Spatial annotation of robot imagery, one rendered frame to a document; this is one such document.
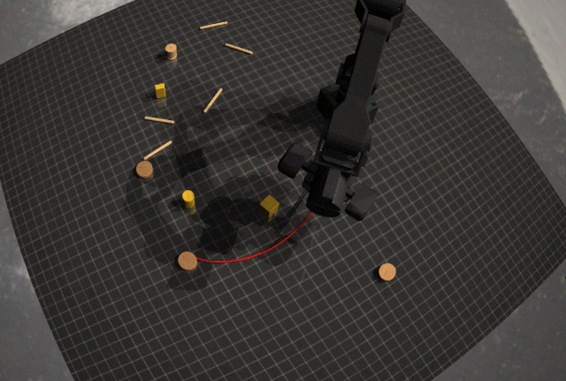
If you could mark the round wooden button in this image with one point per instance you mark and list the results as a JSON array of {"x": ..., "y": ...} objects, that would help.
[{"x": 187, "y": 261}]

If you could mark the small yellow block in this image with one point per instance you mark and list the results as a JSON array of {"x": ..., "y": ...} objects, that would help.
[{"x": 160, "y": 91}]

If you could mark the yellow cylinder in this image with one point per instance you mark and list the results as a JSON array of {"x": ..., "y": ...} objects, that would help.
[{"x": 188, "y": 199}]

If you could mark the yellow wooden block with hole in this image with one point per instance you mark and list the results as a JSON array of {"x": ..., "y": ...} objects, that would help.
[{"x": 268, "y": 206}]

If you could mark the round wooden disc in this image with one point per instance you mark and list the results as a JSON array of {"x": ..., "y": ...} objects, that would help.
[
  {"x": 144, "y": 169},
  {"x": 386, "y": 272}
]

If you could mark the tan wooden cylinder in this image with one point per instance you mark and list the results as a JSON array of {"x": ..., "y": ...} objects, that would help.
[{"x": 170, "y": 51}]

